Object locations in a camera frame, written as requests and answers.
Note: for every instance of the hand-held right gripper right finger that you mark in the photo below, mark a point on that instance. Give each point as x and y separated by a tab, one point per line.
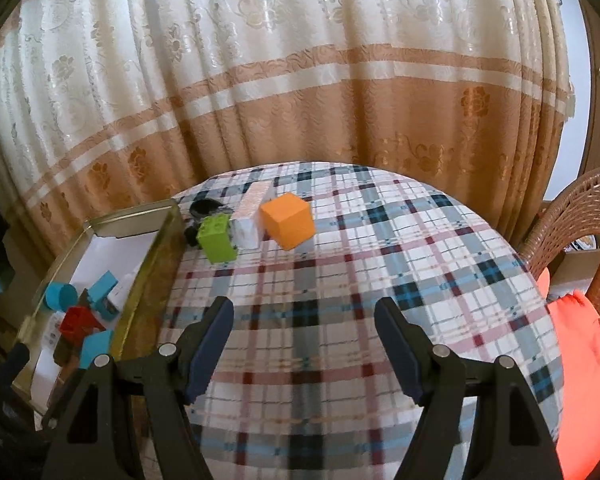
402	350

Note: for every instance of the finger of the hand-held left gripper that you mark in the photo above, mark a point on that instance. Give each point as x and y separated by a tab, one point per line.
15	361

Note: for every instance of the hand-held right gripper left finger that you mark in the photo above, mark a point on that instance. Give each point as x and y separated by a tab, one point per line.
205	350

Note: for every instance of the dark brown strip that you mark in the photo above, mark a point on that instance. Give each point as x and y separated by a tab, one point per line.
64	355

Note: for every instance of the red block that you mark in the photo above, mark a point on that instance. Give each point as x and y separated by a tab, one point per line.
80	324

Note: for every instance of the blue cylinder block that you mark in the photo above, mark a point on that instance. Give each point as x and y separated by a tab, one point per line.
60	295

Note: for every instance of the blue rectangular block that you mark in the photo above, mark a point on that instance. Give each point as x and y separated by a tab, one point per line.
96	347
102	290

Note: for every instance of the gold tin box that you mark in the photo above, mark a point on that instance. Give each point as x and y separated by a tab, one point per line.
152	260

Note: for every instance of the green toy block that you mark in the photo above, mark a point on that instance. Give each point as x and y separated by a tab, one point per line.
217	240

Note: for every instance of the pink and white long box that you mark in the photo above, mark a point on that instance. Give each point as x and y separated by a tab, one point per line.
247	215

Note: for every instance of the orange cube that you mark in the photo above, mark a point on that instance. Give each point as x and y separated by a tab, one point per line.
287	220

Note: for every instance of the black object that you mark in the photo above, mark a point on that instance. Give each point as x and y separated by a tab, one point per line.
192	236
206	207

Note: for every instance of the orange red cushion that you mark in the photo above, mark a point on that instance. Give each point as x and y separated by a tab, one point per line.
582	375

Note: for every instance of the brown wicker chair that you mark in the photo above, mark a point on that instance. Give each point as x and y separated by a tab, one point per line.
580	230

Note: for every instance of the beige and white curtain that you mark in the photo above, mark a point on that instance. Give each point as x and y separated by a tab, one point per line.
280	85

